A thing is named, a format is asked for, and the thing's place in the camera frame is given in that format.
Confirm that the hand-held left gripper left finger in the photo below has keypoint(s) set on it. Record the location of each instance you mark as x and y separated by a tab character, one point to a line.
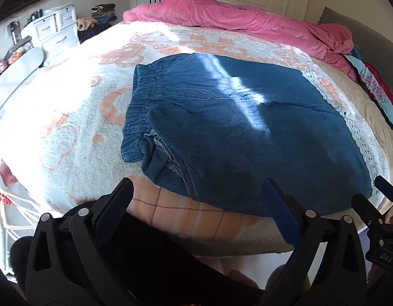
115	204

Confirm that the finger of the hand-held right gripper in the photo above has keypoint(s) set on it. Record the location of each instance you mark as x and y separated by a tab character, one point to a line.
383	186
366	208

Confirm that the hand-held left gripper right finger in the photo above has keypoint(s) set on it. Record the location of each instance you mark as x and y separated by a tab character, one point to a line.
280	210

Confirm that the blue denim pants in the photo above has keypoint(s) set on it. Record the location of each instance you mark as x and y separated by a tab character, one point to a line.
247	134

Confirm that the beige lace-trimmed sheet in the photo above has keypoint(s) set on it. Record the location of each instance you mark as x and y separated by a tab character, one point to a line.
355	134

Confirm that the pink fuzzy slipper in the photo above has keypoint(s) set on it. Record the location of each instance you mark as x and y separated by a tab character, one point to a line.
276	279
239	279

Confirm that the person's black clothing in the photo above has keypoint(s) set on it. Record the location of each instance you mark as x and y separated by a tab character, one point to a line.
167	261

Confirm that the white and orange printed blanket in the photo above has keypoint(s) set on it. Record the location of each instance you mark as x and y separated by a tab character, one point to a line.
72	118

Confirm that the floral bedding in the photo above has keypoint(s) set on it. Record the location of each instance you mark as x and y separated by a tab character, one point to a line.
374	86

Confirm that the grey headboard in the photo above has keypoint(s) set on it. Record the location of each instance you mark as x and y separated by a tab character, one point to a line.
374	44

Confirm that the dark blue garment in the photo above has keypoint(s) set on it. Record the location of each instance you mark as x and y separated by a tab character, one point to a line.
94	33

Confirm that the bowl with orange contents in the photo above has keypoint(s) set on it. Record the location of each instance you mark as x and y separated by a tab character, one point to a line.
19	54

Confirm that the white drawer cabinet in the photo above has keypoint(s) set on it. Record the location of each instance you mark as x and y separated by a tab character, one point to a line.
53	35

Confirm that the tan fuzzy garment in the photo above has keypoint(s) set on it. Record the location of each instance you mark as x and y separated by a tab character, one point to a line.
86	23

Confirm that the pile of folded clothes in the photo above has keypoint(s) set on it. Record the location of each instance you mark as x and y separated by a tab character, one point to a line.
104	11

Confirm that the pink duvet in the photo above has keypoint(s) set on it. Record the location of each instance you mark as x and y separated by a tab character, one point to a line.
247	16

